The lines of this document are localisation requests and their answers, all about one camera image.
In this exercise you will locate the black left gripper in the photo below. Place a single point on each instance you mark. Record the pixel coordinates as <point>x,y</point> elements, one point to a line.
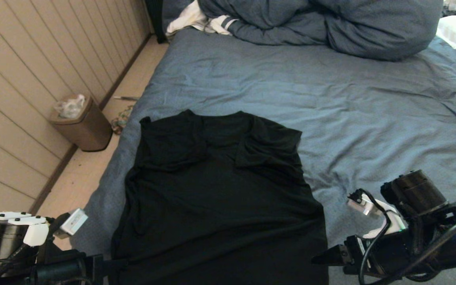
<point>65,271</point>

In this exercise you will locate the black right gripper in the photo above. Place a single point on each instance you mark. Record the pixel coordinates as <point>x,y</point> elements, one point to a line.
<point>402,251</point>

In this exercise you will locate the black printed t-shirt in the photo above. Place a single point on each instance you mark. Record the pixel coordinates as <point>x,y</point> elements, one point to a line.
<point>220,206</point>

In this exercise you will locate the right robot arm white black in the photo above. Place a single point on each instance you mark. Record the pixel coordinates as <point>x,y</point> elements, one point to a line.
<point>426,198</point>

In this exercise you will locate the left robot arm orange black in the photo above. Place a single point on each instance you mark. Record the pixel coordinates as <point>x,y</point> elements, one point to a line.
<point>6,241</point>

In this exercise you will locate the brown trash bin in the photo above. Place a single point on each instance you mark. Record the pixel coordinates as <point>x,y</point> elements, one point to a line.
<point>89,132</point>

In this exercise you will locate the bed with blue sheet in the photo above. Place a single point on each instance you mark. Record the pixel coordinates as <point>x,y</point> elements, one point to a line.
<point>370,118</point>

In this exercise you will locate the clear plastic bin bag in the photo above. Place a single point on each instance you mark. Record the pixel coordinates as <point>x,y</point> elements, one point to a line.
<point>70,107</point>

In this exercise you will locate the thin dark pen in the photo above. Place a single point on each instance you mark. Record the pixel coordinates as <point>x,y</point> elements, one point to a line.
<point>127,98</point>

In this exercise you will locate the blue bunched duvet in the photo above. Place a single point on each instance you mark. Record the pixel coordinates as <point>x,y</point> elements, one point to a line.
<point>331,27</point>

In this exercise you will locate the black bedside furniture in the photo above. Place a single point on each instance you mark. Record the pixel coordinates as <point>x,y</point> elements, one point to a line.
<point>156,19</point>

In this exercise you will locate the white striped garment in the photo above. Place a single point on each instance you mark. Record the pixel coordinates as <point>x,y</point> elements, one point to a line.
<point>188,19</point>

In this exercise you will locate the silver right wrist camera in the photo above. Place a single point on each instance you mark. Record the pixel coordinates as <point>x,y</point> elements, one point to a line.
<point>370,209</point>

